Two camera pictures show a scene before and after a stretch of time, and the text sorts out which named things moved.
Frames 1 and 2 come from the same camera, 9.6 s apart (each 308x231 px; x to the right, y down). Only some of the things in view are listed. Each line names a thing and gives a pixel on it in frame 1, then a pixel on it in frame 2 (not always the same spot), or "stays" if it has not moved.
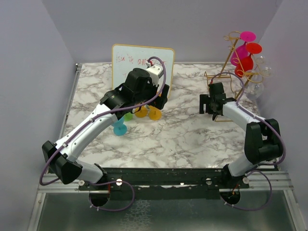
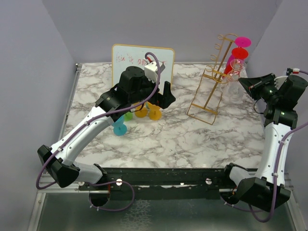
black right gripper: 204,99 to 253,85
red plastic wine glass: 247,65 to 239,53
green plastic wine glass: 128,117 stays
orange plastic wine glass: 142,112 stays
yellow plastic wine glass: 154,113 stays
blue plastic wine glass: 120,128 stays
